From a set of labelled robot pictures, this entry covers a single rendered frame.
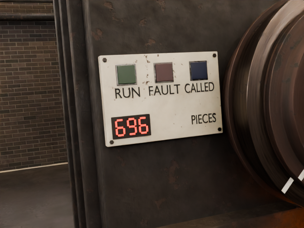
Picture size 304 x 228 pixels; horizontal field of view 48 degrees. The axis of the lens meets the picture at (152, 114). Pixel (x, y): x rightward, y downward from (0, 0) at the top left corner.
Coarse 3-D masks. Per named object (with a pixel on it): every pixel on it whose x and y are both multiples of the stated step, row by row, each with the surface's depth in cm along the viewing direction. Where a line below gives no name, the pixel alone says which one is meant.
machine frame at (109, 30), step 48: (96, 0) 67; (144, 0) 70; (192, 0) 74; (240, 0) 78; (96, 48) 67; (144, 48) 71; (192, 48) 74; (96, 96) 68; (96, 144) 73; (144, 144) 71; (192, 144) 75; (96, 192) 76; (144, 192) 71; (192, 192) 75; (240, 192) 79
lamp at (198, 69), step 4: (192, 64) 71; (196, 64) 72; (200, 64) 72; (204, 64) 72; (192, 68) 71; (196, 68) 72; (200, 68) 72; (204, 68) 72; (192, 72) 71; (196, 72) 72; (200, 72) 72; (204, 72) 72; (192, 76) 72; (196, 76) 72; (200, 76) 72; (204, 76) 72
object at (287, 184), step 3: (303, 171) 63; (300, 174) 63; (303, 174) 63; (300, 177) 63; (303, 177) 63; (288, 180) 64; (291, 180) 65; (288, 183) 64; (291, 183) 65; (285, 186) 64; (288, 186) 64; (282, 189) 64; (285, 189) 64
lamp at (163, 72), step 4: (156, 64) 69; (160, 64) 69; (164, 64) 69; (168, 64) 70; (156, 68) 69; (160, 68) 69; (164, 68) 69; (168, 68) 70; (156, 72) 69; (160, 72) 69; (164, 72) 69; (168, 72) 70; (156, 76) 69; (160, 76) 69; (164, 76) 69; (168, 76) 70; (172, 76) 70; (160, 80) 69; (164, 80) 69; (168, 80) 70; (172, 80) 70
